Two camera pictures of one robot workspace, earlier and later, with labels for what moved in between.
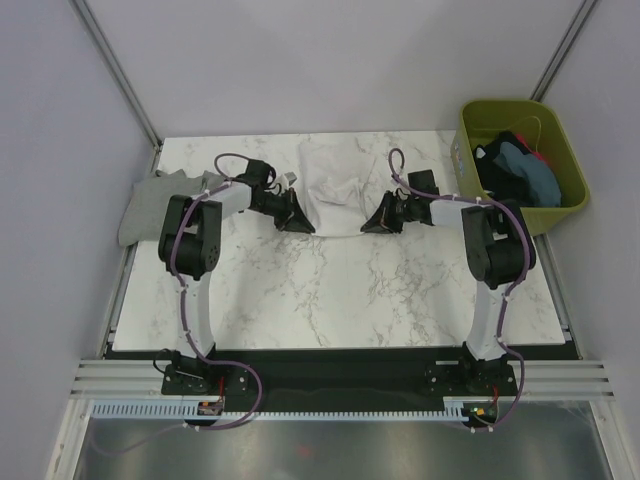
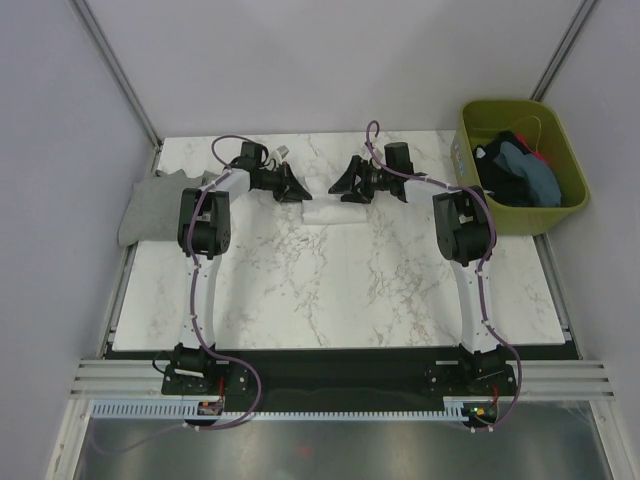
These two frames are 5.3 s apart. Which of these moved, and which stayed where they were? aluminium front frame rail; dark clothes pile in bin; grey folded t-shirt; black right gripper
Moved: black right gripper
Stayed: dark clothes pile in bin; aluminium front frame rail; grey folded t-shirt
